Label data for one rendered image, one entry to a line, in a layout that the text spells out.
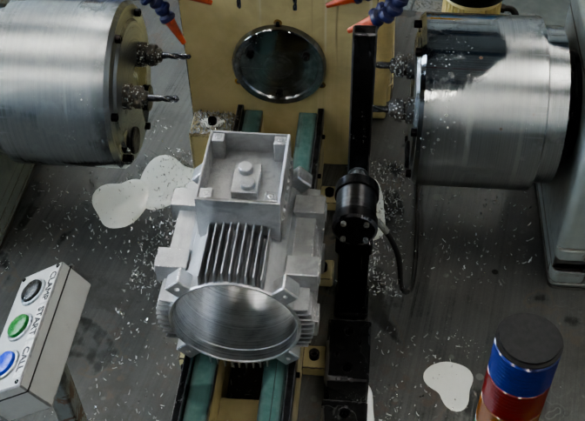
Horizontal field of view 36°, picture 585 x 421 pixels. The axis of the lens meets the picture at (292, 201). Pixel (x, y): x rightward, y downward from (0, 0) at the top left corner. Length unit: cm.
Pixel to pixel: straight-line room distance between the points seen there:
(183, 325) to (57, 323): 16
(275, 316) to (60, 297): 28
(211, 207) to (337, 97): 48
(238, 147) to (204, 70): 35
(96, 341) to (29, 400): 36
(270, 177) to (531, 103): 36
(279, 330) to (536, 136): 42
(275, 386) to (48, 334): 29
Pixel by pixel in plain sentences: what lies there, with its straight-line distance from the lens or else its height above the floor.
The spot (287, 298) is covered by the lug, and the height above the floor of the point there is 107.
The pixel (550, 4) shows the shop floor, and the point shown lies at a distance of 347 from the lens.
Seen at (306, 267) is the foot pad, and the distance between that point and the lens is 105.
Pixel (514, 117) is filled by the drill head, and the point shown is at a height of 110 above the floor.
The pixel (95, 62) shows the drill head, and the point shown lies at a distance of 126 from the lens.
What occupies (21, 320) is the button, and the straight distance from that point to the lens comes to 105.
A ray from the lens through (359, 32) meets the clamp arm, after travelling 109.
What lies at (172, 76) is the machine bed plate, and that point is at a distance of 177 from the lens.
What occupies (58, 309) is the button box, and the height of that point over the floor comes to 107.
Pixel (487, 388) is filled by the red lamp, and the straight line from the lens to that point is 89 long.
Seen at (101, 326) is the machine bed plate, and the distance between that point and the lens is 137.
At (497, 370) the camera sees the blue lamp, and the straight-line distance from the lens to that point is 85.
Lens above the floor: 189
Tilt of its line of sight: 46 degrees down
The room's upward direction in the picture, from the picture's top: 2 degrees counter-clockwise
